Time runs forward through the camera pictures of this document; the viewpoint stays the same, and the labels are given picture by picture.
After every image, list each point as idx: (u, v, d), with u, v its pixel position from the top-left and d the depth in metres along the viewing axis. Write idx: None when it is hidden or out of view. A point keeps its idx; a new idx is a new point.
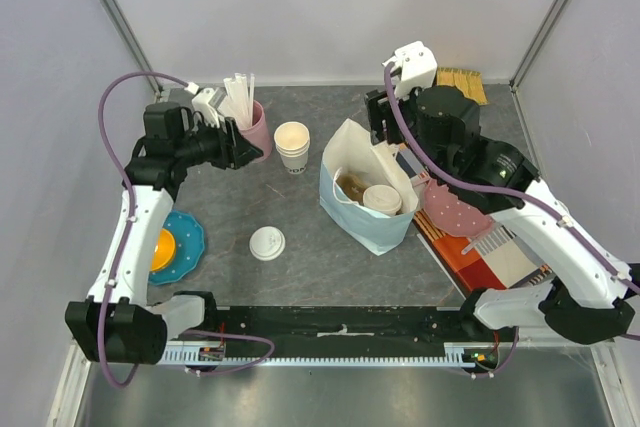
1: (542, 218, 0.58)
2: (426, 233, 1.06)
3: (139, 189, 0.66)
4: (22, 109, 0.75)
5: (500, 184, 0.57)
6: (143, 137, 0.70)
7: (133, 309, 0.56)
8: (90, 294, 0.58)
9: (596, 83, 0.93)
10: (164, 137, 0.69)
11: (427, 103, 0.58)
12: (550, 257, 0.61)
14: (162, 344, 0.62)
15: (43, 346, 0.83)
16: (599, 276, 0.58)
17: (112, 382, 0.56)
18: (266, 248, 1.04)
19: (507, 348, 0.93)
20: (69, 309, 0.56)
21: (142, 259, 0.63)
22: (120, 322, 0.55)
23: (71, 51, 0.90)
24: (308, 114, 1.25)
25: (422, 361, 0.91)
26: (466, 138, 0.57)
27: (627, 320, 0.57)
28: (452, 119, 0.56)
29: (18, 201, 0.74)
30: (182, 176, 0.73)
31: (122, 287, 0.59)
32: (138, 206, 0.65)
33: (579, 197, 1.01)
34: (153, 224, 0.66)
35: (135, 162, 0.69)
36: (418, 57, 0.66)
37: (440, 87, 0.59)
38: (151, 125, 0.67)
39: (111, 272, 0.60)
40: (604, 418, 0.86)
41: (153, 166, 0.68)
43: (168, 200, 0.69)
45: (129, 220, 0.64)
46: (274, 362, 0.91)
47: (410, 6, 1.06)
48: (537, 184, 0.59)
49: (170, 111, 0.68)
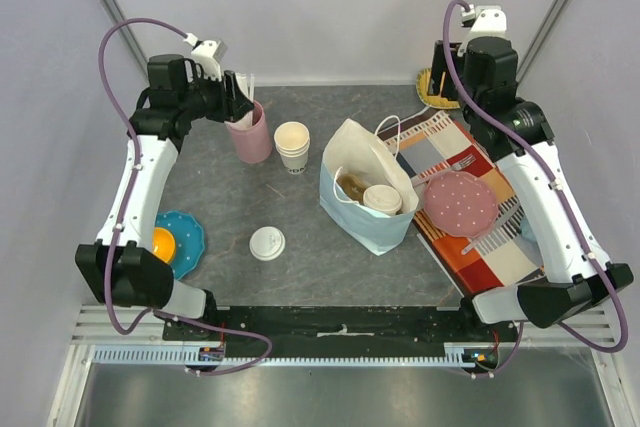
1: (535, 174, 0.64)
2: (426, 233, 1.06)
3: (144, 140, 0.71)
4: (22, 109, 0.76)
5: (511, 129, 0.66)
6: (149, 89, 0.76)
7: (140, 251, 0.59)
8: (99, 237, 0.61)
9: (597, 82, 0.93)
10: (167, 88, 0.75)
11: (478, 44, 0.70)
12: (536, 225, 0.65)
14: (168, 289, 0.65)
15: (44, 344, 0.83)
16: (570, 247, 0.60)
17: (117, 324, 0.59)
18: (267, 248, 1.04)
19: (507, 348, 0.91)
20: (78, 250, 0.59)
21: (150, 206, 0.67)
22: (127, 263, 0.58)
23: (71, 51, 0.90)
24: (308, 114, 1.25)
25: (422, 361, 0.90)
26: (496, 82, 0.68)
27: (575, 294, 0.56)
28: (488, 58, 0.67)
29: (17, 201, 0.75)
30: (186, 129, 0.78)
31: (129, 230, 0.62)
32: (143, 155, 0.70)
33: (580, 197, 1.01)
34: (157, 176, 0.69)
35: (139, 112, 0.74)
36: (492, 18, 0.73)
37: (495, 40, 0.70)
38: (155, 75, 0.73)
39: (119, 215, 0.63)
40: (604, 419, 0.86)
41: (158, 116, 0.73)
43: (172, 151, 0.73)
45: (135, 168, 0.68)
46: (273, 362, 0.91)
47: (409, 5, 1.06)
48: (548, 147, 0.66)
49: (173, 62, 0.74)
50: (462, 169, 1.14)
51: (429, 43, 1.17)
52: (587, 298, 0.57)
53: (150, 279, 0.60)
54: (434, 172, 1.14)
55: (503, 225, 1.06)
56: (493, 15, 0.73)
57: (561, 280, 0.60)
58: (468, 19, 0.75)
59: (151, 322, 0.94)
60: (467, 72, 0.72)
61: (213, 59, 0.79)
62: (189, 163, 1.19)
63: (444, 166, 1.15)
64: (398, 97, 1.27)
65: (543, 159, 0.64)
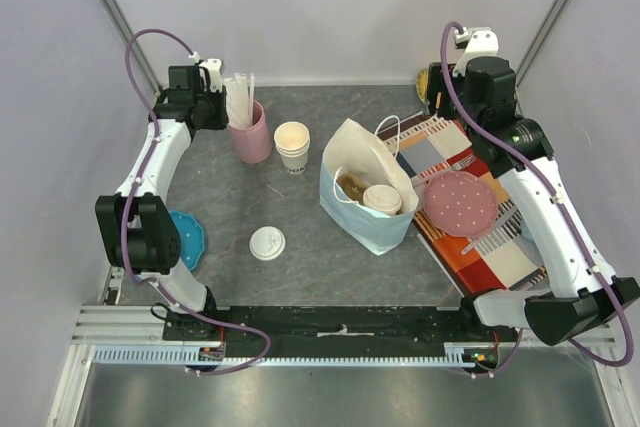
1: (536, 189, 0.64)
2: (426, 233, 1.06)
3: (165, 122, 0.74)
4: (23, 109, 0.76)
5: (511, 145, 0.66)
6: (168, 89, 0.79)
7: (155, 201, 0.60)
8: (118, 191, 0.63)
9: (597, 82, 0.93)
10: (185, 88, 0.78)
11: (476, 63, 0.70)
12: (540, 239, 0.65)
14: (177, 251, 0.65)
15: (44, 345, 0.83)
16: (574, 261, 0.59)
17: (129, 272, 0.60)
18: (267, 248, 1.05)
19: (507, 348, 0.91)
20: (99, 200, 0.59)
21: (165, 173, 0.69)
22: (144, 211, 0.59)
23: (71, 51, 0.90)
24: (308, 115, 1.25)
25: (422, 361, 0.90)
26: (496, 100, 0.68)
27: (582, 308, 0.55)
28: (487, 76, 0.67)
29: (16, 199, 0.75)
30: (197, 125, 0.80)
31: (147, 184, 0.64)
32: (163, 132, 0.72)
33: (580, 197, 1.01)
34: (172, 154, 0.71)
35: (158, 106, 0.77)
36: (482, 38, 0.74)
37: (493, 58, 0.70)
38: (176, 74, 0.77)
39: (137, 173, 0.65)
40: (604, 418, 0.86)
41: (173, 110, 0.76)
43: (187, 134, 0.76)
45: (155, 140, 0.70)
46: (273, 362, 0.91)
47: (410, 5, 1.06)
48: (548, 162, 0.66)
49: (193, 66, 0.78)
50: (462, 169, 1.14)
51: (429, 43, 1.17)
52: (594, 313, 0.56)
53: (164, 231, 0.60)
54: (434, 172, 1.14)
55: (503, 225, 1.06)
56: (484, 35, 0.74)
57: (567, 295, 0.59)
58: (462, 41, 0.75)
59: (152, 322, 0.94)
60: (467, 91, 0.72)
61: (218, 79, 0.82)
62: (189, 163, 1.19)
63: (444, 166, 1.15)
64: (398, 97, 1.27)
65: (542, 173, 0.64)
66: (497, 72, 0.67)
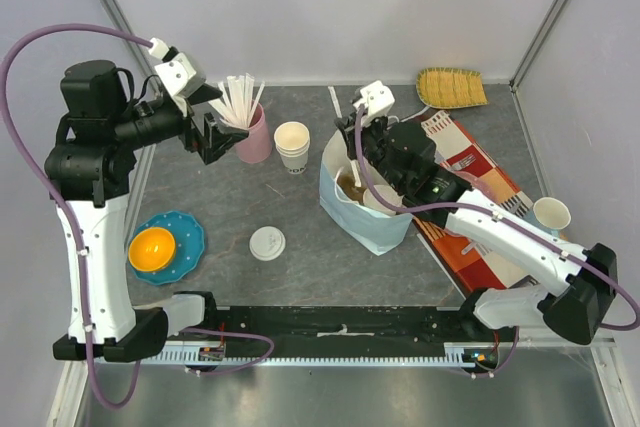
1: (477, 217, 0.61)
2: (426, 233, 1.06)
3: (76, 204, 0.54)
4: (20, 109, 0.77)
5: (434, 200, 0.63)
6: (69, 116, 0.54)
7: (123, 348, 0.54)
8: (73, 335, 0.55)
9: (596, 81, 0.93)
10: (96, 115, 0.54)
11: (396, 137, 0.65)
12: (506, 254, 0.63)
14: (161, 336, 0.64)
15: (46, 343, 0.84)
16: (546, 257, 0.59)
17: (120, 405, 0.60)
18: (267, 248, 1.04)
19: (507, 347, 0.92)
20: (58, 348, 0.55)
21: (116, 289, 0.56)
22: (111, 358, 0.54)
23: (71, 50, 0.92)
24: (308, 115, 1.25)
25: (422, 361, 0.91)
26: (425, 167, 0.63)
27: (583, 295, 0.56)
28: (415, 154, 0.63)
29: (13, 197, 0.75)
30: (124, 174, 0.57)
31: (102, 327, 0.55)
32: (85, 232, 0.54)
33: (579, 197, 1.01)
34: (111, 251, 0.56)
35: (58, 149, 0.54)
36: (377, 93, 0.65)
37: (408, 125, 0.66)
38: (75, 98, 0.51)
39: (84, 313, 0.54)
40: (604, 418, 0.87)
41: (84, 152, 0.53)
43: (119, 199, 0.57)
45: (81, 255, 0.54)
46: (273, 362, 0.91)
47: (408, 6, 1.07)
48: (470, 194, 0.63)
49: (99, 79, 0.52)
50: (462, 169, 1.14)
51: (429, 43, 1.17)
52: (592, 291, 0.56)
53: (142, 347, 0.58)
54: None
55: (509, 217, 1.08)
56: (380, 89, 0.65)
57: (560, 289, 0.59)
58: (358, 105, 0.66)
59: None
60: (389, 157, 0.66)
61: (178, 95, 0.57)
62: (188, 163, 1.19)
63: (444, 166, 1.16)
64: (397, 98, 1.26)
65: (475, 204, 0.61)
66: (420, 145, 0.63)
